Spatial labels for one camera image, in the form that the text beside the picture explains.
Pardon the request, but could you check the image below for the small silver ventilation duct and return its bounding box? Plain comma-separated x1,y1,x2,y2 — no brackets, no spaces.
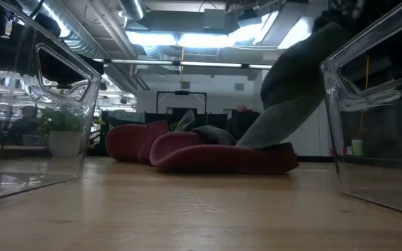
119,0,147,22

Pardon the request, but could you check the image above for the grey-green baseball cap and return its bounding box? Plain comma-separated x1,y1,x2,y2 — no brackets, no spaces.
237,21,357,149
174,109,237,146

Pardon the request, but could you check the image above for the grey-green cover sheet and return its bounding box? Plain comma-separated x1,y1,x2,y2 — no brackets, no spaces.
108,109,147,125

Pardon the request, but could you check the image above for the green cup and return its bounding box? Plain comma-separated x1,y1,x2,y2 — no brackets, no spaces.
350,139,364,158

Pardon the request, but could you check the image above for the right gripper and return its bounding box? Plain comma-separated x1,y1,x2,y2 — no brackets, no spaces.
311,0,366,33

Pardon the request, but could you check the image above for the black gantry frame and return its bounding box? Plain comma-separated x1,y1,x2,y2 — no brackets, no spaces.
156,90,209,116

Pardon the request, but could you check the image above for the green potted plant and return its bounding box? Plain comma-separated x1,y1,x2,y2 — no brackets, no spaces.
33,107,107,158

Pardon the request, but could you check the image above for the person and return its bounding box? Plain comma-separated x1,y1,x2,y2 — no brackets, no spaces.
225,105,262,141
8,104,40,146

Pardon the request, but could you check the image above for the bright ceiling light panel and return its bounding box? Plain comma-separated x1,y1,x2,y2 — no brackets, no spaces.
125,10,313,50

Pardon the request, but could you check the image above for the grey ceiling equipment box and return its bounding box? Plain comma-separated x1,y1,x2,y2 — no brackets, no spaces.
202,8,227,31

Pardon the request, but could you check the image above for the large silver ventilation duct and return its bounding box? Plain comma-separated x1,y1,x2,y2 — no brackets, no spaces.
15,0,110,59

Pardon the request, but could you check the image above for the long ceiling tube light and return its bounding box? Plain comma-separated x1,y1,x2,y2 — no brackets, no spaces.
92,58,274,70

